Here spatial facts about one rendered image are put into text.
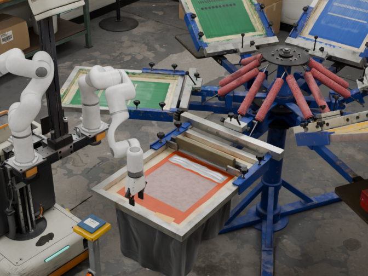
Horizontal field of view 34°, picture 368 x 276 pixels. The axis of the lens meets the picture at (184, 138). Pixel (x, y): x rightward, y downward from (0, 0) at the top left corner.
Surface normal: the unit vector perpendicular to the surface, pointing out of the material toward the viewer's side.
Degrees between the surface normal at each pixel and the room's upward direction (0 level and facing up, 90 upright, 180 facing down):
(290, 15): 90
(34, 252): 0
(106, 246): 0
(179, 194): 0
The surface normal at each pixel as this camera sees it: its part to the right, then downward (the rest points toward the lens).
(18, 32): 0.82, 0.30
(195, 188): 0.02, -0.85
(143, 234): -0.57, 0.47
